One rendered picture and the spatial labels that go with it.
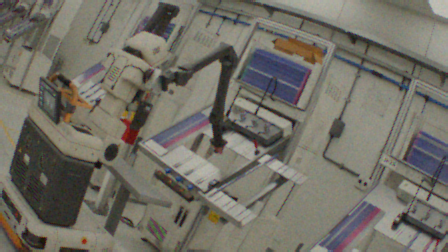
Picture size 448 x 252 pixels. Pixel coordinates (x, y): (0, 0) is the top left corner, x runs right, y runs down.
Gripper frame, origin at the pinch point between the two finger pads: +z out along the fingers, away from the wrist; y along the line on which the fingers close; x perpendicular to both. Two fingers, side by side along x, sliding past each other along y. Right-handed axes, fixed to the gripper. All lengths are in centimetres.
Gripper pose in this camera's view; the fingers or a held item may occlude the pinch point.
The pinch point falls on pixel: (220, 152)
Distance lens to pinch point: 304.5
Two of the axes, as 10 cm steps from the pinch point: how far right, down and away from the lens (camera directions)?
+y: -6.5, -3.7, 6.7
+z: 1.0, 8.3, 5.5
